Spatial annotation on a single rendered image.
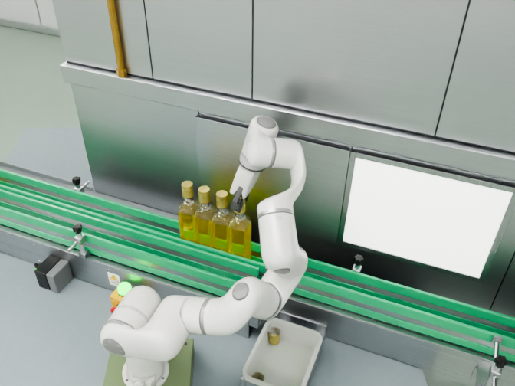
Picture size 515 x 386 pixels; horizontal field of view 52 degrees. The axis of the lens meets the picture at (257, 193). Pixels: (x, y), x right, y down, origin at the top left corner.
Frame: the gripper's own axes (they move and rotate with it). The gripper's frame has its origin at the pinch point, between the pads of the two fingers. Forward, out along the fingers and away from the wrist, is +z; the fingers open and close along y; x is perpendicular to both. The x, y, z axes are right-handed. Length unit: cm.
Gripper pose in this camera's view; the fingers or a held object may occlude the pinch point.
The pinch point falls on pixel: (239, 201)
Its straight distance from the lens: 150.4
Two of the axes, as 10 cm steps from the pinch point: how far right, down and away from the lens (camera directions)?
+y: -3.6, 5.7, -7.4
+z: -2.5, 7.0, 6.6
